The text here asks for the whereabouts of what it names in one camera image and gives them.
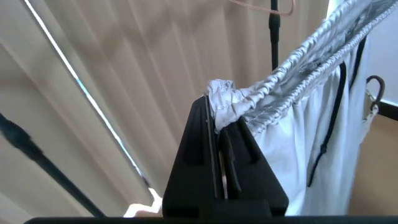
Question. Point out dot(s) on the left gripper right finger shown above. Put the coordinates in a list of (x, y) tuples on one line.
[(248, 174)]

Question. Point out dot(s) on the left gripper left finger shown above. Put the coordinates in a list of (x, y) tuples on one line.
[(192, 161)]

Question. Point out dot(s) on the pale grey shorts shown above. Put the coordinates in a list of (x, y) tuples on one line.
[(295, 155)]

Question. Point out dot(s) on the black clothes rack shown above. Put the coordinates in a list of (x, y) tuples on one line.
[(274, 31)]

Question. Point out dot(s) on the beige curtain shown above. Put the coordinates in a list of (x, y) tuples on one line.
[(140, 77)]

